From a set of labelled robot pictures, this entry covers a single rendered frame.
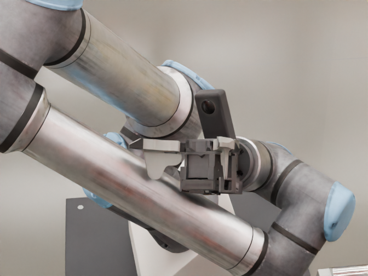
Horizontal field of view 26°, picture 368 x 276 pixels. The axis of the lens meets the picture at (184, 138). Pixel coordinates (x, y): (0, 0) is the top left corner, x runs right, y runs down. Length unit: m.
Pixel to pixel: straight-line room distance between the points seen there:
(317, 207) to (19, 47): 0.54
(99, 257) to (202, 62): 1.36
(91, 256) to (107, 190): 0.83
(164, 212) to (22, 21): 0.36
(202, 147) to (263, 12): 2.36
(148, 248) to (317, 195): 0.66
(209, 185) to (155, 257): 0.68
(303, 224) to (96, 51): 0.44
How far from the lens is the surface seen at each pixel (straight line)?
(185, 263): 1.77
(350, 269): 1.07
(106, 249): 2.04
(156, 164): 1.21
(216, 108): 1.23
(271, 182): 1.36
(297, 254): 1.33
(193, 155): 1.22
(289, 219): 1.33
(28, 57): 1.15
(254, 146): 1.30
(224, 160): 1.14
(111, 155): 1.20
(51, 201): 2.62
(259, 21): 3.47
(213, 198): 1.76
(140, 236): 1.93
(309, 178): 1.34
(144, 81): 1.44
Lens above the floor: 1.81
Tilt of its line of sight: 40 degrees down
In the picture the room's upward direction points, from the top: straight up
